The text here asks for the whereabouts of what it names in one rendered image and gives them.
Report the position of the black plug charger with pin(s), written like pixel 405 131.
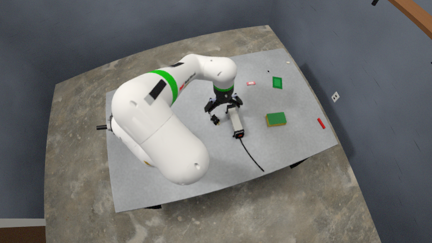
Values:
pixel 215 120

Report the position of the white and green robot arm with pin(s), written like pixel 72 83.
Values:
pixel 144 122

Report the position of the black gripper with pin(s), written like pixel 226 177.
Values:
pixel 213 103

